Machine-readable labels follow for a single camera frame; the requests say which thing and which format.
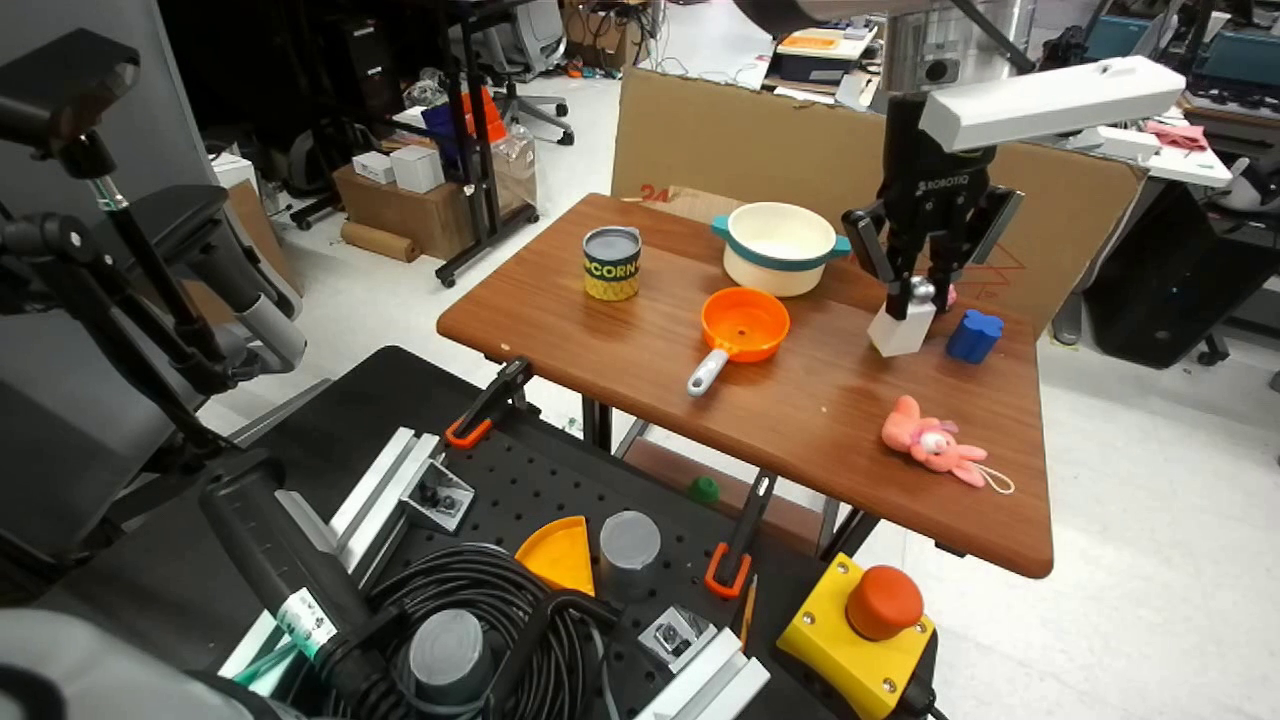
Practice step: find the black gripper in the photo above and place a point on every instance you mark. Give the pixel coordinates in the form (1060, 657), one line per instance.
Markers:
(934, 187)

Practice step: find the white bottle silver cap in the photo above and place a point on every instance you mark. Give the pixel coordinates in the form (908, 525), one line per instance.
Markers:
(900, 335)

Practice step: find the blue cube block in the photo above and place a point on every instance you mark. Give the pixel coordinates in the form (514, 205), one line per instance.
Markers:
(978, 339)

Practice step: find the white pot teal rim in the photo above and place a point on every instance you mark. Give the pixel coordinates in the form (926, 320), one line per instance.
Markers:
(779, 253)

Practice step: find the pink plush bunny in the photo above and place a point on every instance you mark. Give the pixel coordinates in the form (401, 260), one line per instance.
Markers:
(926, 441)

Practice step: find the brown cardboard sheet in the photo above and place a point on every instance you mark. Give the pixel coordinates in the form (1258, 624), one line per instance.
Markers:
(745, 144)

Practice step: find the printer with orange top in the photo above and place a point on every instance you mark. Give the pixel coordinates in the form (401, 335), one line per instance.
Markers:
(824, 41)

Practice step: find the black office chair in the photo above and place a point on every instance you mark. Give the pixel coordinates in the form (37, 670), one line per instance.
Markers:
(1172, 280)

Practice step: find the white desk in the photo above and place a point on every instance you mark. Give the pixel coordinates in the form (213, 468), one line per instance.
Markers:
(1185, 167)

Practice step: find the pink cloth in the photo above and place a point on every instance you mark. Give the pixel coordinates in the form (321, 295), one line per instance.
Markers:
(1177, 132)

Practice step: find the yellow corn can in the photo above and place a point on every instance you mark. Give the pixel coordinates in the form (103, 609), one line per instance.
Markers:
(613, 274)

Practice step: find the green knob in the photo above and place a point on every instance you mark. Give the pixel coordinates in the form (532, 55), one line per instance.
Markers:
(707, 495)

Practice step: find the small grey cylinder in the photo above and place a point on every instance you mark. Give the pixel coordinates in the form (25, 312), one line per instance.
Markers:
(630, 542)

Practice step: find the yellow emergency stop box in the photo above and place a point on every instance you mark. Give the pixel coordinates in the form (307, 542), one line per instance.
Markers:
(824, 652)

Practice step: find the black perforated workbench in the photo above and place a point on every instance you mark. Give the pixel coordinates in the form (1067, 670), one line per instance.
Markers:
(561, 481)

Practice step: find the square printed tag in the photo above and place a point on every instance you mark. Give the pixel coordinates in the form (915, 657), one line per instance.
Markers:
(678, 638)
(443, 497)

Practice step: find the black rolling stand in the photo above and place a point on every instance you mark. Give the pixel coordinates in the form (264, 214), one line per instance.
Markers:
(475, 132)

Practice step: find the silver aluminium extrusion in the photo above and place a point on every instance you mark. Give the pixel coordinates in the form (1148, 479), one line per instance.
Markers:
(722, 680)
(382, 481)

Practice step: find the orange wedge tray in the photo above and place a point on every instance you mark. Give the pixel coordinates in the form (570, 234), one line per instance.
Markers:
(561, 561)

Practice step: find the brown cardboard box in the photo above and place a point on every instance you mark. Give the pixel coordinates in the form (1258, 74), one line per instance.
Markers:
(414, 220)

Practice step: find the white box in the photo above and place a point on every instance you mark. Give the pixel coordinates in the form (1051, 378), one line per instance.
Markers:
(401, 167)

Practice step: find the large grey knob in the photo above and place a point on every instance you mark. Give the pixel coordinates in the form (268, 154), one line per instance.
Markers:
(446, 652)

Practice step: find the green white connector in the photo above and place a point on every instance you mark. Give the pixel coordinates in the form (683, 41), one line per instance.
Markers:
(284, 635)

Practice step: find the grey table frame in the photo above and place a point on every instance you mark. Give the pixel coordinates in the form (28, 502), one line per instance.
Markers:
(599, 427)

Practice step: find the black camera on stand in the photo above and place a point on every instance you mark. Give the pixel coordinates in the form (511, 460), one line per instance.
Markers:
(60, 83)

